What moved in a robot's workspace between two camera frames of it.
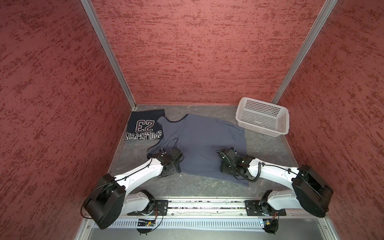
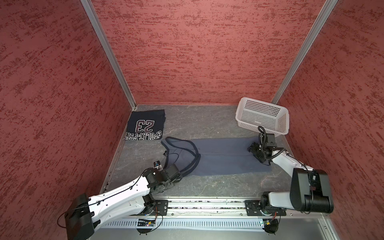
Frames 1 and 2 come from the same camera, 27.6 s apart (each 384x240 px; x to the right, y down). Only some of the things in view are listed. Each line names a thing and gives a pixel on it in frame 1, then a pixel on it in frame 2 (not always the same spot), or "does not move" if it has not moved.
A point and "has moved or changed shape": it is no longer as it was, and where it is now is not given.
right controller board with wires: (271, 225) does not move
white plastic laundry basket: (262, 116) does not move
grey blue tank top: (201, 141) has moved or changed shape
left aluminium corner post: (89, 7) does not move
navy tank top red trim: (143, 125) does not move
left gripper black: (173, 171) → (169, 185)
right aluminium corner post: (303, 48) does not move
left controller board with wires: (144, 226) does not move
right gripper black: (223, 168) → (252, 148)
